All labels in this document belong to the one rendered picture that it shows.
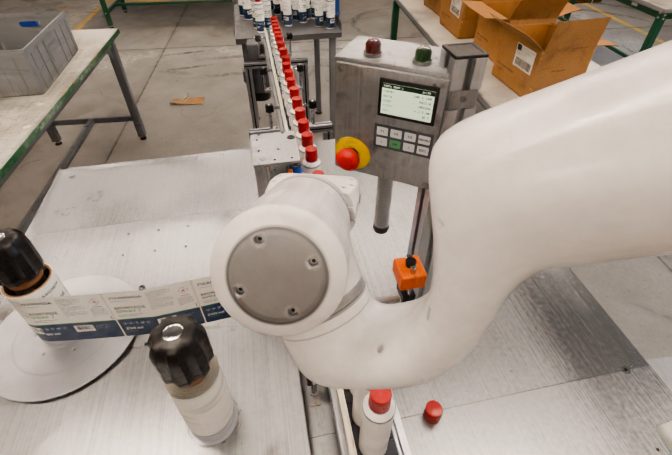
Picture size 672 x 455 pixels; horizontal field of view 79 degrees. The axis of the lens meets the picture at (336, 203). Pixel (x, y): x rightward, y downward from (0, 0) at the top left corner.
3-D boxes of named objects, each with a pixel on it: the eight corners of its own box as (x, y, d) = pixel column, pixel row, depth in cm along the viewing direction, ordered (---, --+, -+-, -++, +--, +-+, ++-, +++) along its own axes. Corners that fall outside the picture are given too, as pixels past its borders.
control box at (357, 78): (354, 139, 76) (357, 33, 63) (446, 160, 71) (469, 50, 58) (332, 169, 69) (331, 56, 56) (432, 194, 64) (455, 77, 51)
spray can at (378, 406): (353, 435, 75) (357, 382, 62) (379, 424, 76) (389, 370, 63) (365, 465, 71) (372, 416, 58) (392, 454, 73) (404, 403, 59)
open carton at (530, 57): (470, 73, 220) (487, -2, 196) (554, 65, 228) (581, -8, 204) (509, 107, 191) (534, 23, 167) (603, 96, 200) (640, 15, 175)
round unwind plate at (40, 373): (18, 289, 100) (16, 286, 99) (150, 269, 104) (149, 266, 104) (-43, 418, 77) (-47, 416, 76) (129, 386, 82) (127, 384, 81)
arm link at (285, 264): (367, 256, 37) (328, 162, 36) (374, 327, 24) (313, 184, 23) (283, 288, 38) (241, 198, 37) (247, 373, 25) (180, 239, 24)
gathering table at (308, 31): (250, 116, 343) (232, -5, 283) (324, 109, 353) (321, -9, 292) (255, 165, 289) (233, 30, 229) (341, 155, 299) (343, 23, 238)
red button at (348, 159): (341, 140, 65) (333, 150, 62) (364, 145, 63) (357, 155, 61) (341, 160, 67) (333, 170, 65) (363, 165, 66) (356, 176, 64)
